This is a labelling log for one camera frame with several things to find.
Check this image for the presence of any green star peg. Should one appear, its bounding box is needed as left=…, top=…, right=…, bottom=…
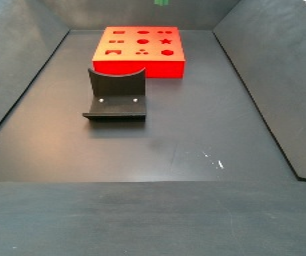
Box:
left=155, top=0, right=169, bottom=6

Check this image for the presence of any black curved holder stand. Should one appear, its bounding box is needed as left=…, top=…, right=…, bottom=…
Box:
left=83, top=69, right=147, bottom=120

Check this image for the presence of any red shape sorter block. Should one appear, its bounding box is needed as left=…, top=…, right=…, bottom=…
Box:
left=92, top=26, right=185, bottom=78

